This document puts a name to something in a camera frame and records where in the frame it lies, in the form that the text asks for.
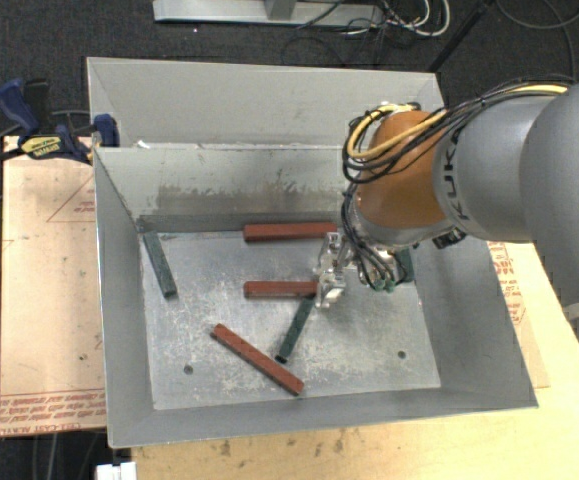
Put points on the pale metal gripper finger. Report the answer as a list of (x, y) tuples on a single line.
[(323, 278), (333, 295)]

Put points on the red-brown flat block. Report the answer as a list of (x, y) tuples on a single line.
[(256, 359), (289, 231), (279, 289)]

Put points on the dark green flat block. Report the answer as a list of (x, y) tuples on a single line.
[(406, 267), (160, 264), (295, 330)]

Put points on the grey metal bin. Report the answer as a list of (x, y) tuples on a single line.
[(249, 358)]

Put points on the brown cardboard board red print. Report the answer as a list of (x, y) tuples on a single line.
[(49, 278)]

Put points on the black cylinder on white bracket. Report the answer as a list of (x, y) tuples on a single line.
[(448, 239)]

